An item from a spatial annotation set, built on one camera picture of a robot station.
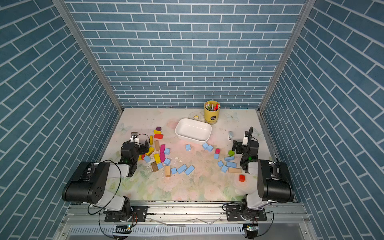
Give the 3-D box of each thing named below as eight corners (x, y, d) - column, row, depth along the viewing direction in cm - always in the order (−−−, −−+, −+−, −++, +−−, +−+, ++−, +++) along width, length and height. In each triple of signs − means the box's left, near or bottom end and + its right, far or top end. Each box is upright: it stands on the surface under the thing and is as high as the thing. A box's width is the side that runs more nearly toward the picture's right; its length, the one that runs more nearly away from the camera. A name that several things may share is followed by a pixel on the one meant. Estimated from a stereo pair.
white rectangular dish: (172, 138, 104) (171, 134, 100) (180, 120, 115) (180, 116, 111) (207, 147, 100) (208, 142, 96) (212, 127, 111) (213, 123, 107)
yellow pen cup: (204, 126, 113) (205, 111, 101) (204, 115, 120) (205, 100, 108) (218, 126, 113) (221, 112, 101) (217, 115, 120) (219, 100, 109)
